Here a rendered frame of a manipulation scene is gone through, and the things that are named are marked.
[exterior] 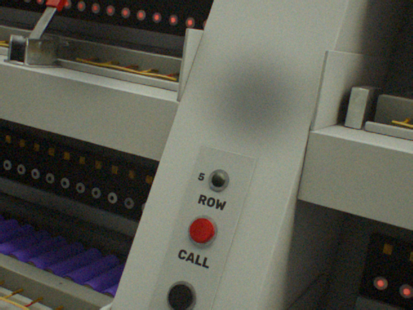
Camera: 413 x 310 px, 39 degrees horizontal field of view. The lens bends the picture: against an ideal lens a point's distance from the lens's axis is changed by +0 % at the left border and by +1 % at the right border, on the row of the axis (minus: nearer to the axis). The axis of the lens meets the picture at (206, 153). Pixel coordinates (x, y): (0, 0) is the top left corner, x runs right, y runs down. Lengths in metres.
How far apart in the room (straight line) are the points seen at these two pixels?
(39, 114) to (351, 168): 0.25
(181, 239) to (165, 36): 0.31
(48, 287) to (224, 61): 0.22
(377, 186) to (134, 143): 0.17
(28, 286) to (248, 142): 0.22
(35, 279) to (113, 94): 0.16
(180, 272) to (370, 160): 0.14
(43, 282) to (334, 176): 0.24
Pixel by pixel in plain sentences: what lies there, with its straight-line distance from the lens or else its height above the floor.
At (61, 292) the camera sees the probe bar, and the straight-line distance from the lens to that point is 0.48.
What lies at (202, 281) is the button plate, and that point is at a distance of 0.37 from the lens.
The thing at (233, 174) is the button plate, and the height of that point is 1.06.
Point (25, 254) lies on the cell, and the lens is 0.55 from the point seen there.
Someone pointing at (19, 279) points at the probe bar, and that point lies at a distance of 0.50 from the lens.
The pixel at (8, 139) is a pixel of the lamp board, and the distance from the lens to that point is 0.68.
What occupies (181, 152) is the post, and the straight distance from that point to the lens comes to 0.40.
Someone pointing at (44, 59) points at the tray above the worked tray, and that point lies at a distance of 0.52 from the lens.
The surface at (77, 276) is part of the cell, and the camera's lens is 0.51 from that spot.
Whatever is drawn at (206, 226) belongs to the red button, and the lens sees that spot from 0.37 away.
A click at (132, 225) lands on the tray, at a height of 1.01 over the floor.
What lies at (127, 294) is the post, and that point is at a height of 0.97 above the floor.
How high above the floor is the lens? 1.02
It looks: 8 degrees up
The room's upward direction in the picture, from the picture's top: 18 degrees clockwise
